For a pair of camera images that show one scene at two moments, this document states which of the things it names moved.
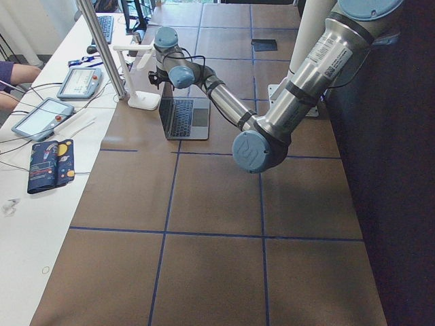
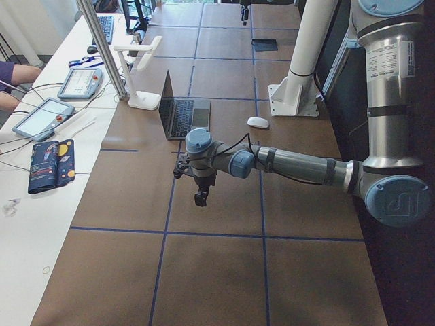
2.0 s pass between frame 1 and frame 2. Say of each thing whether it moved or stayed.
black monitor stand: stayed
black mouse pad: stayed
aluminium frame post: stayed
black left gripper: moved
